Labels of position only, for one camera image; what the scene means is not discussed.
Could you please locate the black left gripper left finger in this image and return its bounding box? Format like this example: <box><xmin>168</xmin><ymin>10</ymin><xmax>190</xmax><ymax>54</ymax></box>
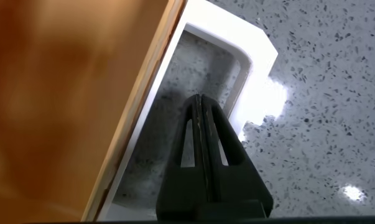
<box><xmin>155</xmin><ymin>94</ymin><xmax>208</xmax><ymax>222</ymax></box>

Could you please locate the yellow drawer with white handle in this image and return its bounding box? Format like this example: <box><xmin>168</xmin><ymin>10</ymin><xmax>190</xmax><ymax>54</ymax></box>
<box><xmin>96</xmin><ymin>0</ymin><xmax>280</xmax><ymax>222</ymax></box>

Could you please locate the yellow drawer case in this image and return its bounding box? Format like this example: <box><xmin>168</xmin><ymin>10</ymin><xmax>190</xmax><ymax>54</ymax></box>
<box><xmin>0</xmin><ymin>0</ymin><xmax>188</xmax><ymax>222</ymax></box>

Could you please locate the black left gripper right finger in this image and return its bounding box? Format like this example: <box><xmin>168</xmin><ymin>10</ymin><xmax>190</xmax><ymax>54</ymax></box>
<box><xmin>200</xmin><ymin>94</ymin><xmax>274</xmax><ymax>220</ymax></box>

